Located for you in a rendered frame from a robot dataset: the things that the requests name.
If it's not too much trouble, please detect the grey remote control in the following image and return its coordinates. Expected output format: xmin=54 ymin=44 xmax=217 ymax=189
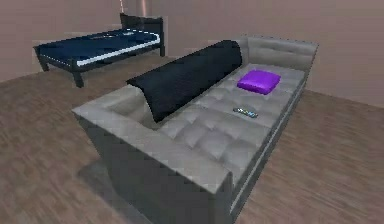
xmin=232 ymin=106 xmax=259 ymax=119

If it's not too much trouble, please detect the grey tufted sofa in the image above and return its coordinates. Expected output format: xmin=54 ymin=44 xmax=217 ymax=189
xmin=71 ymin=34 xmax=319 ymax=224

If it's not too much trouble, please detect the purple square cushion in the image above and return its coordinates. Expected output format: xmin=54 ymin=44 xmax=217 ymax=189
xmin=236 ymin=68 xmax=282 ymax=96

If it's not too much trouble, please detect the dark blue bed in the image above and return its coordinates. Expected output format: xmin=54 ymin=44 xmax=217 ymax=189
xmin=32 ymin=12 xmax=166 ymax=89

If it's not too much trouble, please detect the black sofa back cushion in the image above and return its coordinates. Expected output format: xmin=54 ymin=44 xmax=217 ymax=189
xmin=125 ymin=39 xmax=243 ymax=124

